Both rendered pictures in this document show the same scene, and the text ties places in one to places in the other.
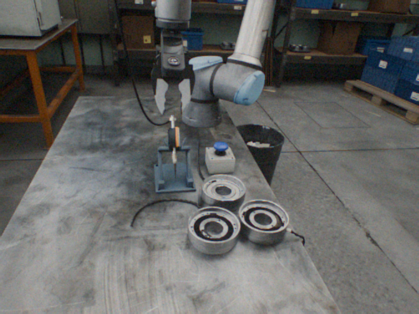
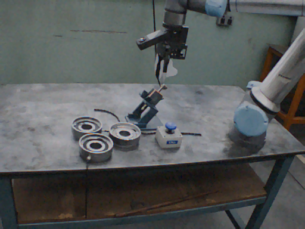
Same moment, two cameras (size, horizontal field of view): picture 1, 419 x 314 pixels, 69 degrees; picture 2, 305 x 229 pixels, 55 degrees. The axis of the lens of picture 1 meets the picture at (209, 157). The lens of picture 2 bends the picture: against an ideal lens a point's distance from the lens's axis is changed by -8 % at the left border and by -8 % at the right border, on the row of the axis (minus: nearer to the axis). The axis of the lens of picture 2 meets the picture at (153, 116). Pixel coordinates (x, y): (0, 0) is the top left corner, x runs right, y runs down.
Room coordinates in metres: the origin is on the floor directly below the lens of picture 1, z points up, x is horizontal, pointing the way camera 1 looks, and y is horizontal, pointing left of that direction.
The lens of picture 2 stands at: (0.52, -0.94, 1.40)
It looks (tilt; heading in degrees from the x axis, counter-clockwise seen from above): 29 degrees down; 80
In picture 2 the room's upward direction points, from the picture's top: 10 degrees clockwise
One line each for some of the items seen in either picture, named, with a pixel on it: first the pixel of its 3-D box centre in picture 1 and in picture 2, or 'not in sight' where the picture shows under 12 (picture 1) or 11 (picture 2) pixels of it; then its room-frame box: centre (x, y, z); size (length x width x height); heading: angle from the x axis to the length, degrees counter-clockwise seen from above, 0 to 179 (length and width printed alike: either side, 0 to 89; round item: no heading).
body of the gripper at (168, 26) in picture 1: (172, 48); (172, 40); (0.72, 0.10, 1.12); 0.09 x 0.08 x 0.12; 13
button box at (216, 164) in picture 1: (219, 158); (170, 136); (0.75, -0.03, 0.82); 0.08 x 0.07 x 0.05; 12
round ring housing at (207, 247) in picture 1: (213, 230); (86, 129); (0.46, -0.02, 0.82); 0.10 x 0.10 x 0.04
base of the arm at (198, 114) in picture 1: (202, 106); (250, 127); (1.07, 0.04, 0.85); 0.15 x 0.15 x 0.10
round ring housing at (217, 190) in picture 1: (222, 193); (124, 135); (0.59, -0.04, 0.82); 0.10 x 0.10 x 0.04
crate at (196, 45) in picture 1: (181, 38); not in sight; (4.17, 0.47, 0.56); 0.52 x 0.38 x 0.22; 99
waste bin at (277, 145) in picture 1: (252, 163); not in sight; (1.75, -0.29, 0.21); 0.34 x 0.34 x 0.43
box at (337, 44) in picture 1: (337, 36); not in sight; (4.61, -1.65, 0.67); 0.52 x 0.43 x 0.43; 102
